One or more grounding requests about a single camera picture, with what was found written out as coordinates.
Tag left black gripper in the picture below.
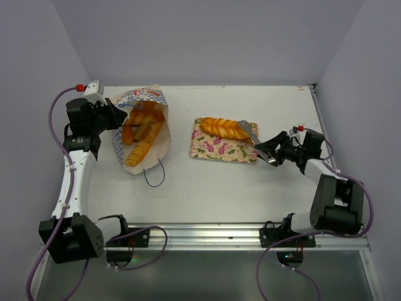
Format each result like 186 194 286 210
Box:
89 97 127 134

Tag metal tongs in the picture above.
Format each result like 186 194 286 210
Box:
237 120 278 167

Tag paper bag with blue pattern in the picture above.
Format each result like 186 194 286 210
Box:
111 85 171 175

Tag braided fake bread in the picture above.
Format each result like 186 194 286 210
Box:
199 117 249 140

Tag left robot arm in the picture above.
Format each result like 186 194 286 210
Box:
39 98 127 264

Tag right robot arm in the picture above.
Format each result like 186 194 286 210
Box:
255 129 364 246

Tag fake bread at bag back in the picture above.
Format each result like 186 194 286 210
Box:
125 101 164 127

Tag long sliced fake baguette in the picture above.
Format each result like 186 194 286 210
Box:
125 121 164 167

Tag floral tray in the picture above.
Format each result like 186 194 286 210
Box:
189 118 258 164

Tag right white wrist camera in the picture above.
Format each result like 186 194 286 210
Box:
289 125 305 137

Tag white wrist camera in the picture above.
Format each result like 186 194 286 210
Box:
289 125 305 137
83 80 107 104

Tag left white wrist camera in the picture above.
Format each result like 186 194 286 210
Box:
83 80 107 104

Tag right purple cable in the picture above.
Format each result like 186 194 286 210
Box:
256 125 375 301

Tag purple cable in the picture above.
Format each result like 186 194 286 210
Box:
256 125 375 301
24 83 90 301

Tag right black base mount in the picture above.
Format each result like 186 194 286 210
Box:
259 218 316 268

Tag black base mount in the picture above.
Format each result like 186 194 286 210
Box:
259 218 316 268
106 228 150 267

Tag aluminium rail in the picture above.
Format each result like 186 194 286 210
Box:
136 223 370 253

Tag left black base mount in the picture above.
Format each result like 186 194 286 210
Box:
106 228 150 267

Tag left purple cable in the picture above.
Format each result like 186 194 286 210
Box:
24 83 90 301

